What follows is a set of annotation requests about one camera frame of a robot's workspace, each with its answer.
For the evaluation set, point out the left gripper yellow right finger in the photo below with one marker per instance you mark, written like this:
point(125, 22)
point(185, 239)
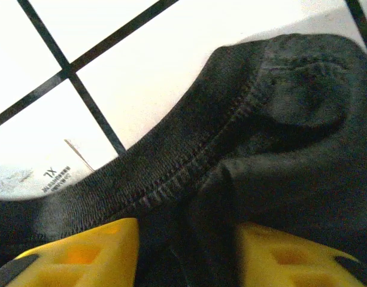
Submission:
point(291, 263)

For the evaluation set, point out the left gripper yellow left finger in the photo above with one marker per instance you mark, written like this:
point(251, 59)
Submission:
point(81, 257)

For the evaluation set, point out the dark charcoal t-shirt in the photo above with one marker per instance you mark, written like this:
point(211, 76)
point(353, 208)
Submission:
point(261, 134)

